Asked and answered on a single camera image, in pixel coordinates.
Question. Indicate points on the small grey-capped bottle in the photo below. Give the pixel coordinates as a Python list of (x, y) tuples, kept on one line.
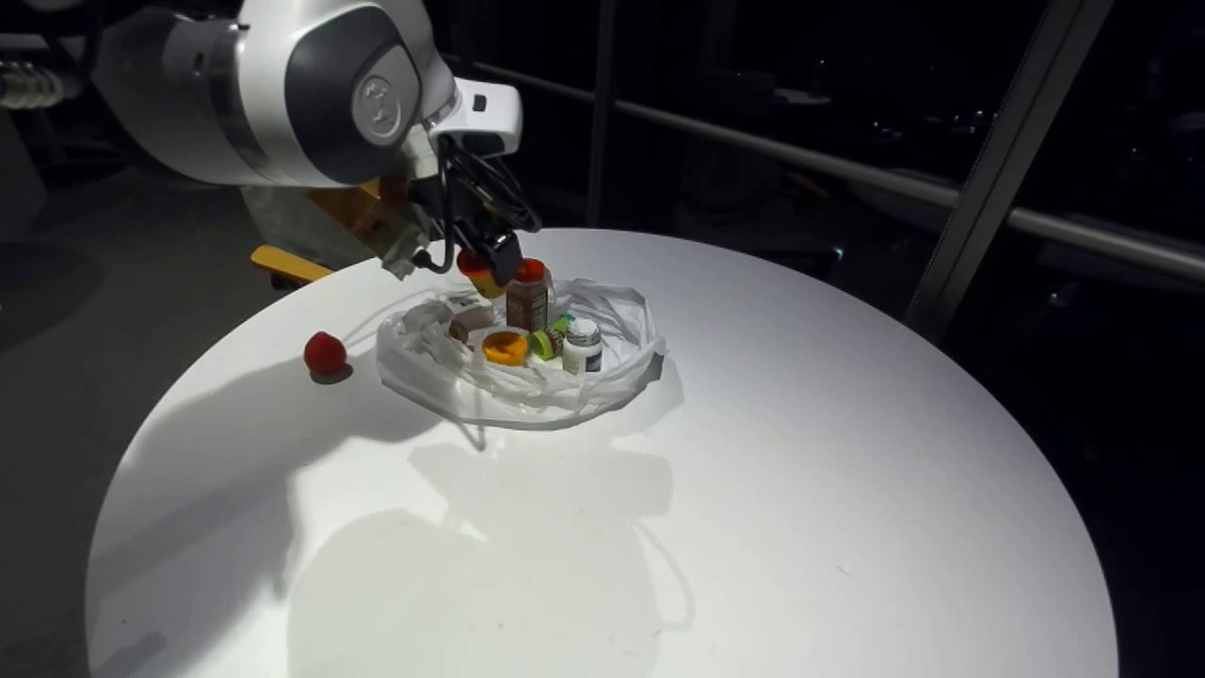
[(581, 343)]

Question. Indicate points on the purple-lid dough tub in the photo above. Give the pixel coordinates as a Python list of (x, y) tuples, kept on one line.
[(472, 325)]

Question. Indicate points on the teal-lid dough tub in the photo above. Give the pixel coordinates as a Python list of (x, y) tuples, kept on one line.
[(542, 342)]

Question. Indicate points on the small red round container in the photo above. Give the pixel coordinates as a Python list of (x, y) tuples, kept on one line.
[(326, 357)]

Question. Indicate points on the grey horizontal rail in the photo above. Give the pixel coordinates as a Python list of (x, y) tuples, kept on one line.
[(1077, 230)]

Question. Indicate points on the light wooden armrest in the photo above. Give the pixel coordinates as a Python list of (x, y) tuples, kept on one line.
[(292, 264)]

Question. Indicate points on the red-capped spice bottle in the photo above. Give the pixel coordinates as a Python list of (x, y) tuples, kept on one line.
[(527, 296)]

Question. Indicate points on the clear plastic bag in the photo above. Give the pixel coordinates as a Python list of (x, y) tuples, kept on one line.
[(605, 379)]

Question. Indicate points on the yellow dough tub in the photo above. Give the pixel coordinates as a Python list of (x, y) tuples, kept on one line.
[(506, 349)]

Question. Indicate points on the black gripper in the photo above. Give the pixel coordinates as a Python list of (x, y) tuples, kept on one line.
[(472, 188)]

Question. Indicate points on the dark vertical window post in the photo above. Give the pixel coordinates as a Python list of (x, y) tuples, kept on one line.
[(605, 98)]

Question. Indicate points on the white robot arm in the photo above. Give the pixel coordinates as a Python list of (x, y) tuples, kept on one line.
[(211, 88)]

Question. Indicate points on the grey slanted window post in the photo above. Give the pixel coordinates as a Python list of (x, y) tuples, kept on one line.
[(1004, 153)]

